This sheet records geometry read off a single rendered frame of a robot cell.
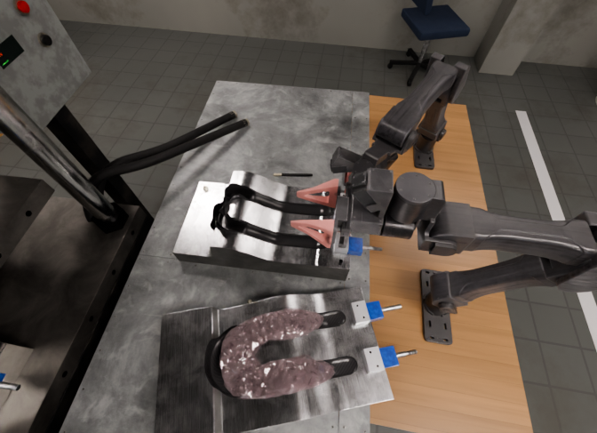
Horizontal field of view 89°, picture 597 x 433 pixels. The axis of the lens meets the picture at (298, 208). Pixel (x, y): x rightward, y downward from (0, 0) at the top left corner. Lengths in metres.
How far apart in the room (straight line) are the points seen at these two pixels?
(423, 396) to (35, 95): 1.24
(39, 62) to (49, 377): 0.81
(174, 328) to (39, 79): 0.74
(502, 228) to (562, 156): 2.40
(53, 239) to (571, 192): 2.84
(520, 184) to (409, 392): 1.94
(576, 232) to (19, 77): 1.21
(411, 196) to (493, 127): 2.47
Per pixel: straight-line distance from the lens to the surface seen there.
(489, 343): 0.99
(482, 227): 0.56
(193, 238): 0.94
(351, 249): 0.83
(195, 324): 0.79
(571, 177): 2.85
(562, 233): 0.63
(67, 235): 1.23
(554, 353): 2.09
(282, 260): 0.83
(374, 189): 0.44
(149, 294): 0.98
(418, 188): 0.47
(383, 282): 0.93
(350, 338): 0.81
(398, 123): 0.72
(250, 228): 0.85
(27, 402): 1.08
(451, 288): 0.80
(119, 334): 0.98
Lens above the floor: 1.65
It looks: 57 degrees down
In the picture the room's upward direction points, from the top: straight up
